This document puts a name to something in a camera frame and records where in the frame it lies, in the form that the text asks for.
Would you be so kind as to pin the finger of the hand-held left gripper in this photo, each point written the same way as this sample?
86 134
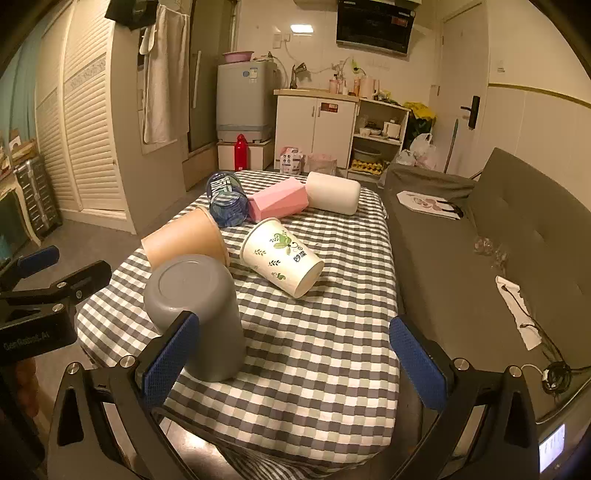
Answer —
69 287
39 258

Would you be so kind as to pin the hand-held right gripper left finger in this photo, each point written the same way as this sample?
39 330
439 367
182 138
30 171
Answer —
170 364

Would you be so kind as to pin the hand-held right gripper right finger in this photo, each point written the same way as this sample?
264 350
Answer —
418 364

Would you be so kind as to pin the grey plastic cup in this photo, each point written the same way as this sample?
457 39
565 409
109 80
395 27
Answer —
198 295

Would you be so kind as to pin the beige plastic cup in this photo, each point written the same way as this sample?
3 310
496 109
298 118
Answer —
180 240

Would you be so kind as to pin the green leaf print paper cup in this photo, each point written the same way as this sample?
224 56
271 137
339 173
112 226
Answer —
277 254

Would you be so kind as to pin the blue transparent cup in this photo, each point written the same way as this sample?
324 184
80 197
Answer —
226 198

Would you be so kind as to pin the white plastic cup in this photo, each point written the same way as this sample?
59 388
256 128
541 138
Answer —
332 191

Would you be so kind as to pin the pink faceted cup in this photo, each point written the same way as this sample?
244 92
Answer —
277 201

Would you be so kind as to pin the silver suitcase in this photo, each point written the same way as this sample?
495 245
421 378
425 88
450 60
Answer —
37 194

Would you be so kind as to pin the grey fabric sofa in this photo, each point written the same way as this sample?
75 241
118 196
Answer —
452 286

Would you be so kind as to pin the grey white checked tablecloth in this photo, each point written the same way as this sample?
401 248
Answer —
314 369

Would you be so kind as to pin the white paper sheet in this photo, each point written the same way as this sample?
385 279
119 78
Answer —
512 304

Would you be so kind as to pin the cream louvred wardrobe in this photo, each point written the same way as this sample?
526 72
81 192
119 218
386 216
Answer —
87 138

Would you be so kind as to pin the clear glass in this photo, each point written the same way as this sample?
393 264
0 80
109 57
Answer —
482 244
500 259

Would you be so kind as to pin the black device with lit display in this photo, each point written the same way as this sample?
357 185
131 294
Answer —
551 443

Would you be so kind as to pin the white printed tote bag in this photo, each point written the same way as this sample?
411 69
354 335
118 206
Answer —
425 201

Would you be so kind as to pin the egg carton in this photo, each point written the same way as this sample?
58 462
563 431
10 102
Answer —
367 166

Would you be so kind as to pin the beige hanging towel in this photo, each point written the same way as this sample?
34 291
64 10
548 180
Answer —
161 83

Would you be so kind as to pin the red bottle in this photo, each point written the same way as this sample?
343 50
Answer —
240 154

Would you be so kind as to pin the grey bowl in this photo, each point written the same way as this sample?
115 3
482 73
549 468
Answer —
367 153

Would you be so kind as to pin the white plastic bag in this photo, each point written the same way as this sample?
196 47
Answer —
422 145

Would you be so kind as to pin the pink translucent bag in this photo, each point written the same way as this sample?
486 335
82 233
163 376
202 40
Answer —
322 165

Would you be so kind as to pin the white open shelf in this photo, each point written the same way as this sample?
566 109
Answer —
399 143

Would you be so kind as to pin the white washer stand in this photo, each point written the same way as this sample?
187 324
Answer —
258 154

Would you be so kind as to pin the white printed carton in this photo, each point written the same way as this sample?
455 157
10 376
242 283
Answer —
291 160

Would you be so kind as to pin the white sink cabinet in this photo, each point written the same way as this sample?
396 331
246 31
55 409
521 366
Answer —
332 129

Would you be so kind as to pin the yellow bag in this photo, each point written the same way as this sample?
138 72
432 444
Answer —
420 112

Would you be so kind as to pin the grey washing machine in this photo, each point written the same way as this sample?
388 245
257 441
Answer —
244 97

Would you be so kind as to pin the black hanging cloth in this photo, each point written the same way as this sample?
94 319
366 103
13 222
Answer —
129 10

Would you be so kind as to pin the white kettle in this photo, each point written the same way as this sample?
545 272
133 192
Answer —
368 87

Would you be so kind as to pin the pink basin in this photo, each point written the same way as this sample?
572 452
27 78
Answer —
238 56

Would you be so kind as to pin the white door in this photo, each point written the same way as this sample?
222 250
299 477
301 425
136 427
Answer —
461 60

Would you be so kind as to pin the black range hood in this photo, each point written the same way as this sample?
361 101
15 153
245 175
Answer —
374 25

